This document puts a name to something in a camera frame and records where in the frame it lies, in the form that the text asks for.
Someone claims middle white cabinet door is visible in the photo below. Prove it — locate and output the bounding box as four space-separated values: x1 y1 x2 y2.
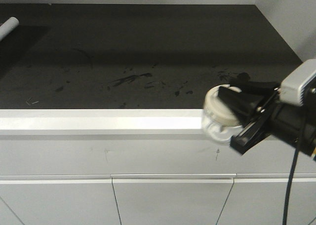
113 176 234 225

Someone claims white cabinet door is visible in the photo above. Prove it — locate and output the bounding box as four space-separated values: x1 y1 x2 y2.
0 176 121 225
113 176 234 225
219 173 316 225

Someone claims grey plastic pipe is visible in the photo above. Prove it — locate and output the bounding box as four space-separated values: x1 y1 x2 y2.
0 17 19 41

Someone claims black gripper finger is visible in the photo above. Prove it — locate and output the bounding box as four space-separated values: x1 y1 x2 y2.
218 80 278 127
230 109 273 155

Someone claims right white cabinet door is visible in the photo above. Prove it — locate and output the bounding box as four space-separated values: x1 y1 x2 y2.
219 173 316 225

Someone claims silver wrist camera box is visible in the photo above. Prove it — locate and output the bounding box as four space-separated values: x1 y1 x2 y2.
279 59 316 107

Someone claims glass jar with cream lid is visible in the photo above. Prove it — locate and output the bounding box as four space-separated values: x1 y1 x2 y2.
201 84 243 145

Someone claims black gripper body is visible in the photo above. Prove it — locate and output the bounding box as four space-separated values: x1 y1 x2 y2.
259 90 316 156

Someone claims left white cabinet door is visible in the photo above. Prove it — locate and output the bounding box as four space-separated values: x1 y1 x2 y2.
0 176 121 225

